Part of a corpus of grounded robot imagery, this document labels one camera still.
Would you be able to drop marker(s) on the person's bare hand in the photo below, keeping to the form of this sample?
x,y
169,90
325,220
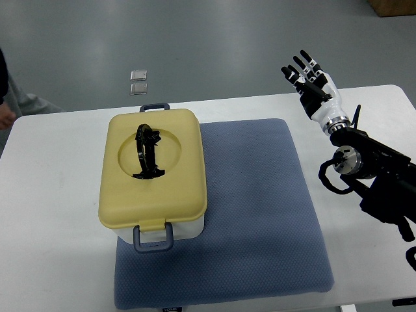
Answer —
x,y
7,116

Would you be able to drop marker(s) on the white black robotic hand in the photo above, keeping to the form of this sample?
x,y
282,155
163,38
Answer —
x,y
318,93

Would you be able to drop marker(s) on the yellow storage box lid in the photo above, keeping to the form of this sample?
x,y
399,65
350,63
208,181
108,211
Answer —
x,y
153,173

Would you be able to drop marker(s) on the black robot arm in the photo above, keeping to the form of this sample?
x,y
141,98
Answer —
x,y
383,177

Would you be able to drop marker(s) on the brown cardboard box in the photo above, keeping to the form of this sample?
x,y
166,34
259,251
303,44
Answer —
x,y
393,8

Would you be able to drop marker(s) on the white storage box base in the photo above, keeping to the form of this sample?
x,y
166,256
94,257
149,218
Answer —
x,y
181,230

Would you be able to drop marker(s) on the person in dark top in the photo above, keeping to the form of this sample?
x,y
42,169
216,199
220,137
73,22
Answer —
x,y
19,101

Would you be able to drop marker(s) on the upper metal floor plate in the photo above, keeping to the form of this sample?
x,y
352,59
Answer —
x,y
138,75

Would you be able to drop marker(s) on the blue padded mat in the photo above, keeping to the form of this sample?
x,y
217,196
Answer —
x,y
261,236

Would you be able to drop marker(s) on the black table edge label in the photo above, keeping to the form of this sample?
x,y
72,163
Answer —
x,y
405,302

